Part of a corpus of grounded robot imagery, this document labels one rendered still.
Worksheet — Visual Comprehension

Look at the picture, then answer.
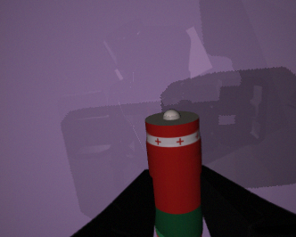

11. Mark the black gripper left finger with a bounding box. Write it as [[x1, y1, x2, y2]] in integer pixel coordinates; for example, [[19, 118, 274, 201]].
[[70, 169, 156, 237]]

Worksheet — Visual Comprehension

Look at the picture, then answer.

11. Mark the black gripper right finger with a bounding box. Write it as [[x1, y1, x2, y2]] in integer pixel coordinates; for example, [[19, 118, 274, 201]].
[[200, 165, 296, 237]]

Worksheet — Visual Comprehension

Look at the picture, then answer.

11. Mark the red and green battery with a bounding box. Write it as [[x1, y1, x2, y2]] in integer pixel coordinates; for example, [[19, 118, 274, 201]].
[[145, 109, 203, 237]]

